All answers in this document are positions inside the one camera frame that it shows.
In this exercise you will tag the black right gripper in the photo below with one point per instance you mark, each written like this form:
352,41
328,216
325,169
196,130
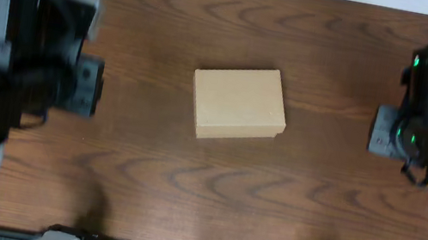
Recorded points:
386,143

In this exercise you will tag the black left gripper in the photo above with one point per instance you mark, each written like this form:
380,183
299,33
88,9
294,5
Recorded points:
93,79

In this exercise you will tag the cardboard box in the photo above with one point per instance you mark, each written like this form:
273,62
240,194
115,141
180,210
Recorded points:
238,103

